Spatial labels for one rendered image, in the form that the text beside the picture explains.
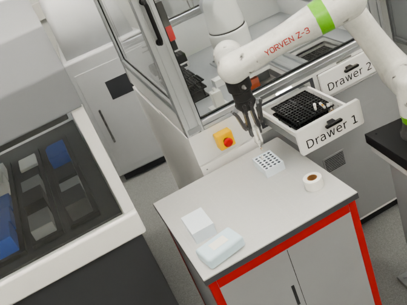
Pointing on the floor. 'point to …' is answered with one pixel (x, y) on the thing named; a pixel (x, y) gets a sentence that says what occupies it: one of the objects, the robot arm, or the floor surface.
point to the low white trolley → (276, 235)
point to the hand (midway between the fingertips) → (256, 134)
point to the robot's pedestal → (400, 180)
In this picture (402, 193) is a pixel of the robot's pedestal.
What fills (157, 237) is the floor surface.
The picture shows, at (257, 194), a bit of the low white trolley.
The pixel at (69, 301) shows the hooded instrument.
